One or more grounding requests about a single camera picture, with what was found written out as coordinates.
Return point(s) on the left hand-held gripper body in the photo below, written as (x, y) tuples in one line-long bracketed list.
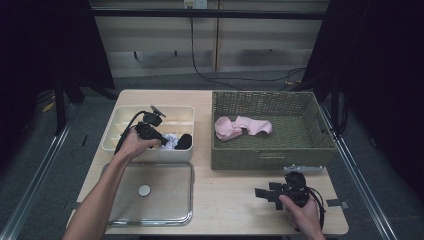
[(148, 130)]

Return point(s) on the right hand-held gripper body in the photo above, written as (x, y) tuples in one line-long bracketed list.
[(298, 191)]

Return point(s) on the white sock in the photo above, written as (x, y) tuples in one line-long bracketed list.
[(168, 147), (171, 141)]

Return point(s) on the black sock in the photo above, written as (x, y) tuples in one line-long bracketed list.
[(181, 143), (186, 138)]

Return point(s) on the cream divided storage box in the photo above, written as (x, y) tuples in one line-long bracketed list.
[(180, 155)]

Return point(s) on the green woven basket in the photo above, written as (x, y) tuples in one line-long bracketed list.
[(233, 160)]

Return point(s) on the clear box lid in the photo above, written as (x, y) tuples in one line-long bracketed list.
[(160, 200)]

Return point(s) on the person's left hand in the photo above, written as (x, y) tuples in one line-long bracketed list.
[(133, 146)]

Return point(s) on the person's right hand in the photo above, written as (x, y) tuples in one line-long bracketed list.
[(306, 221)]

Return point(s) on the black tape strip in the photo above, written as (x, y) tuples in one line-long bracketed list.
[(76, 205), (336, 203)]

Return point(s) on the small black floor tape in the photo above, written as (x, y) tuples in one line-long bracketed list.
[(84, 140)]

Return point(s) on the yellow floor item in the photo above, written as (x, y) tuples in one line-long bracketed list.
[(48, 107)]

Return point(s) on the black crossbar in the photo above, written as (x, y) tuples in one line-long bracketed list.
[(166, 13)]

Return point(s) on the black curtain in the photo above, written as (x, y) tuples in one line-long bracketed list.
[(383, 66), (26, 50)]

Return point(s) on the metal floor rail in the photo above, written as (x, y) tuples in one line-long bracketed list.
[(36, 180), (360, 180)]

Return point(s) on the black stand post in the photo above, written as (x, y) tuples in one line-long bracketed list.
[(60, 110), (335, 106)]

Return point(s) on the white wall socket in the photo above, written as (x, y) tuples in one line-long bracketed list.
[(195, 4)]

